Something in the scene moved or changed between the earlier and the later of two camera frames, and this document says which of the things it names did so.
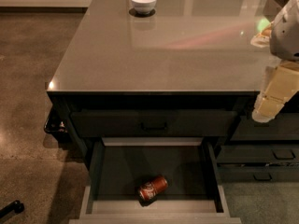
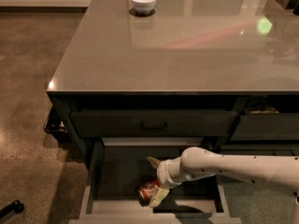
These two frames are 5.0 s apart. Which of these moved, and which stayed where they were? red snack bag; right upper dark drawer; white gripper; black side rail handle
Moved: white gripper
Stayed: black side rail handle; right upper dark drawer; red snack bag
